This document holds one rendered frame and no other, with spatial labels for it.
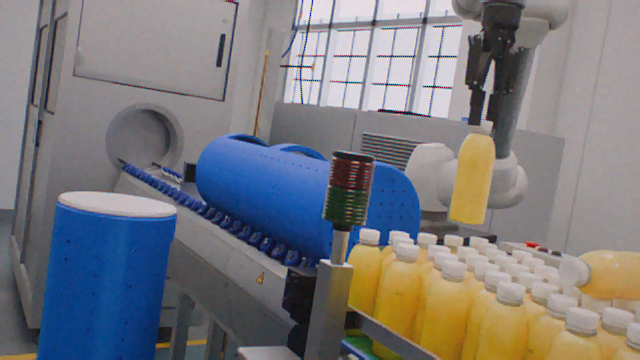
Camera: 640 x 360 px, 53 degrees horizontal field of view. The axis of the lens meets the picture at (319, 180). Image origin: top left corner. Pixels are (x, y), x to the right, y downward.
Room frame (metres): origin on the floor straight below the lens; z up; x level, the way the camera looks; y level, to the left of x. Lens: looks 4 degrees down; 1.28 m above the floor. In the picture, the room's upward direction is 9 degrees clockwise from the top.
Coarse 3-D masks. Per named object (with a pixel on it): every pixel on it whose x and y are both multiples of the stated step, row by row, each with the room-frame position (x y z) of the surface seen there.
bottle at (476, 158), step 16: (464, 144) 1.28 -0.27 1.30; (480, 144) 1.26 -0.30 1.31; (464, 160) 1.27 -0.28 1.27; (480, 160) 1.26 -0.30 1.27; (464, 176) 1.27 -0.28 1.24; (480, 176) 1.26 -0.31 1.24; (464, 192) 1.27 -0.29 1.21; (480, 192) 1.26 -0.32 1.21; (464, 208) 1.26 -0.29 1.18; (480, 208) 1.26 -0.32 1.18
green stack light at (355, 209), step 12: (336, 192) 0.89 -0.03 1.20; (348, 192) 0.88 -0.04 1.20; (360, 192) 0.89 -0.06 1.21; (324, 204) 0.91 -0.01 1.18; (336, 204) 0.89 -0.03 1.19; (348, 204) 0.88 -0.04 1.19; (360, 204) 0.89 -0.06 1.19; (324, 216) 0.90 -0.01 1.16; (336, 216) 0.89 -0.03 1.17; (348, 216) 0.89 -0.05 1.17; (360, 216) 0.89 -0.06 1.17
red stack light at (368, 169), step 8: (336, 160) 0.90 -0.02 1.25; (344, 160) 0.89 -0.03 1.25; (336, 168) 0.89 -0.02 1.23; (344, 168) 0.89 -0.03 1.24; (352, 168) 0.88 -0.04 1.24; (360, 168) 0.89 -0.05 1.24; (368, 168) 0.89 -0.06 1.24; (328, 176) 0.91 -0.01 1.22; (336, 176) 0.89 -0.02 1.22; (344, 176) 0.89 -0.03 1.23; (352, 176) 0.88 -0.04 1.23; (360, 176) 0.89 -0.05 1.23; (368, 176) 0.89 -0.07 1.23; (336, 184) 0.89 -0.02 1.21; (344, 184) 0.89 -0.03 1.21; (352, 184) 0.89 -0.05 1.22; (360, 184) 0.89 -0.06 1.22; (368, 184) 0.90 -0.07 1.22
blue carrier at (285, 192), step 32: (224, 160) 1.97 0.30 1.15; (256, 160) 1.80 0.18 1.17; (288, 160) 1.67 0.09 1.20; (320, 160) 1.57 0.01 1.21; (224, 192) 1.92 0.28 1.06; (256, 192) 1.71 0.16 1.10; (288, 192) 1.56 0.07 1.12; (320, 192) 1.44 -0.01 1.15; (384, 192) 1.48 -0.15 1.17; (256, 224) 1.76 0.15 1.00; (288, 224) 1.54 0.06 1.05; (320, 224) 1.41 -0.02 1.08; (384, 224) 1.49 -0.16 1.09; (416, 224) 1.54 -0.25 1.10; (320, 256) 1.44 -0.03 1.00
